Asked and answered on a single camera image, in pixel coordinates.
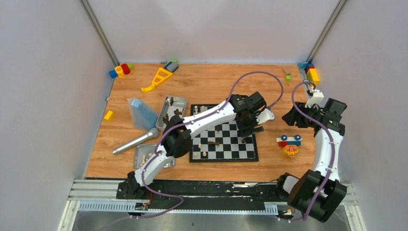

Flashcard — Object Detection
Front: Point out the yellow toy saw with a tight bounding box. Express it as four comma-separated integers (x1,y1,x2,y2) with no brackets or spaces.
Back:
141,67,173,93

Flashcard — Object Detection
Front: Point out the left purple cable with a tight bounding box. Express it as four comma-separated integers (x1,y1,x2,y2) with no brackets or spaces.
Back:
140,71,285,219

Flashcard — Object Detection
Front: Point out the blue green toy block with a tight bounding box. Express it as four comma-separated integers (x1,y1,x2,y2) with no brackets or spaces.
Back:
164,59,179,73

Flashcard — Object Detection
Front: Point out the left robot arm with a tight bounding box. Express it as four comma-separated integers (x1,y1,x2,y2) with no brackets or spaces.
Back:
121,92,275,199

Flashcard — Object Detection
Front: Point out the black silver chess board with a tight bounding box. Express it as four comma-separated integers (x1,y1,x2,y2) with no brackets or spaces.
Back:
189,121,259,163

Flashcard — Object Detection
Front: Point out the colourful toy blocks left corner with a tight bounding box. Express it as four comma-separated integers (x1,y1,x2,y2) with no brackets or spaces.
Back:
108,63,134,79

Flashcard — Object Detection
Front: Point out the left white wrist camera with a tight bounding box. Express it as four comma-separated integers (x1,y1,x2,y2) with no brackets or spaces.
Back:
256,109,275,125

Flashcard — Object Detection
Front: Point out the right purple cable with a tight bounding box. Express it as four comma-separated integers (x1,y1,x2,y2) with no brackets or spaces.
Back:
275,81,335,223

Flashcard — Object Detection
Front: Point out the small yellow block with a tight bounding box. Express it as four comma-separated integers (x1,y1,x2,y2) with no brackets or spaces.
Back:
104,110,115,121

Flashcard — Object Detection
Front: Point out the colourful toy blocks corner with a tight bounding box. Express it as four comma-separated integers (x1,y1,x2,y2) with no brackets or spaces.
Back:
297,62,319,86
108,63,134,79

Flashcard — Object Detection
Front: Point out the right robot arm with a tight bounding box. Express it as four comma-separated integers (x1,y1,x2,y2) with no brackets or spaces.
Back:
274,98,347,223

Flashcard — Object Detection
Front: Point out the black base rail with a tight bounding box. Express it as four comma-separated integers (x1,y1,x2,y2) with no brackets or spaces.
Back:
116,180,289,211

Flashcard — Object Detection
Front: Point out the colourful toy car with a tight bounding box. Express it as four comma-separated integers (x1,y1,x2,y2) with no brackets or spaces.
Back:
276,134,303,156

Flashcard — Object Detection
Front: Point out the blue plastic bag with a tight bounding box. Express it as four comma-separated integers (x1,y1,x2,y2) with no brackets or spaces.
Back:
127,98,158,130

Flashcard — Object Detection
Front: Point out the purple cable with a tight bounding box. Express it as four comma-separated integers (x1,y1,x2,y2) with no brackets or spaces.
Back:
275,81,335,223
140,71,285,219

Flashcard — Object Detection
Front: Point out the silver microphone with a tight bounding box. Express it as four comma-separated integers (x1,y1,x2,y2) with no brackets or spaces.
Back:
112,128,160,155

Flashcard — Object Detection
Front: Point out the tin lid with light pieces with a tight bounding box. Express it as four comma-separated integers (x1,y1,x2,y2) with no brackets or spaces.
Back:
133,143,177,169

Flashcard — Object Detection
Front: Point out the tin box with dark pieces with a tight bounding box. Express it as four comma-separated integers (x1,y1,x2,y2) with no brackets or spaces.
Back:
155,96,187,132

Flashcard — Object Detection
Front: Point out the colourful toy blocks right corner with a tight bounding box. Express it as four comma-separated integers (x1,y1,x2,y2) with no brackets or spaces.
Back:
297,62,319,86

